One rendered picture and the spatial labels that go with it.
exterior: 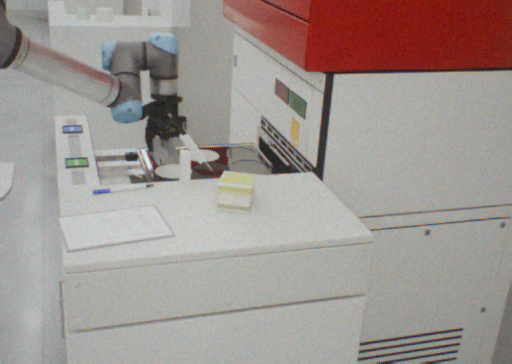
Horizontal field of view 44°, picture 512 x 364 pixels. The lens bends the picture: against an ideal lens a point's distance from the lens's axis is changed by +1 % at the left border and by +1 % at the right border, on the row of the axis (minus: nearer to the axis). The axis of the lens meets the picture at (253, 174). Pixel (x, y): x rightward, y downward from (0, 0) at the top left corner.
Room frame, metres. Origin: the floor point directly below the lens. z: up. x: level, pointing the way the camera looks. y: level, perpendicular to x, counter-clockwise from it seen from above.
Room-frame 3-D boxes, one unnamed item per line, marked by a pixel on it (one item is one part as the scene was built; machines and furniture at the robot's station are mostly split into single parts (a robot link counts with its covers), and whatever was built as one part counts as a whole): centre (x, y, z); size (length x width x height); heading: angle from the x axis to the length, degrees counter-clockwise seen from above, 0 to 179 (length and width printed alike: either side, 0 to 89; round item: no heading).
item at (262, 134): (1.72, -0.08, 0.89); 0.44 x 0.02 x 0.10; 18
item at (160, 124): (1.62, 0.25, 1.05); 0.09 x 0.08 x 0.12; 53
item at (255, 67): (1.89, -0.03, 1.02); 0.82 x 0.03 x 0.40; 18
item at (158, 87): (1.63, 0.25, 1.13); 0.08 x 0.08 x 0.05
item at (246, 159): (1.64, 0.12, 0.90); 0.34 x 0.34 x 0.01; 18
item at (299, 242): (1.24, 0.09, 0.89); 0.62 x 0.35 x 0.14; 108
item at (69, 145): (1.59, 0.48, 0.89); 0.55 x 0.09 x 0.14; 18
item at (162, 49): (1.63, 0.25, 1.21); 0.09 x 0.08 x 0.11; 104
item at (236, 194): (1.27, 0.03, 1.00); 0.07 x 0.07 x 0.07; 82
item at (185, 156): (1.37, 0.15, 1.03); 0.06 x 0.04 x 0.13; 108
